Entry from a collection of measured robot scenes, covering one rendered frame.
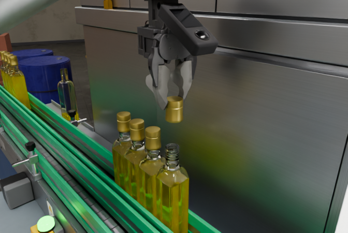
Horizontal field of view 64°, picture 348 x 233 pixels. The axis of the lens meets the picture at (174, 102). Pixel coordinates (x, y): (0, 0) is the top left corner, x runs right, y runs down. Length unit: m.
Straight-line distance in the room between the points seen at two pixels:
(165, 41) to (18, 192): 0.81
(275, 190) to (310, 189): 0.07
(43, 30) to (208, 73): 9.35
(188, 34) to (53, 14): 9.43
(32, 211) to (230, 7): 0.90
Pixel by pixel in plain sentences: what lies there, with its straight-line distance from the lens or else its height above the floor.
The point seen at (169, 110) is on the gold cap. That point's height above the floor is 1.23.
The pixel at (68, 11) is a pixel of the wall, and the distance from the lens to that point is 9.83.
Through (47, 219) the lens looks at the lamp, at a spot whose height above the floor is 0.85.
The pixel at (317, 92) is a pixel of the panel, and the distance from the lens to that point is 0.51.
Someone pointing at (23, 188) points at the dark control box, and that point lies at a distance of 1.13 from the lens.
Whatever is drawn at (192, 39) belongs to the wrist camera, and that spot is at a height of 1.37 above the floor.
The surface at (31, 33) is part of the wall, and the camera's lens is 9.89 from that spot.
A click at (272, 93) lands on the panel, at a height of 1.27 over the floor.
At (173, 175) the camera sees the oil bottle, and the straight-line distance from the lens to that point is 0.60.
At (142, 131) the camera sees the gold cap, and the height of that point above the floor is 1.14.
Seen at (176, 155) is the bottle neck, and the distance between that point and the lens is 0.59.
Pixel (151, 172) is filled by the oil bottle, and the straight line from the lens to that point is 0.63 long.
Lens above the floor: 1.44
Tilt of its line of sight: 21 degrees down
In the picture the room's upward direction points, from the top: straight up
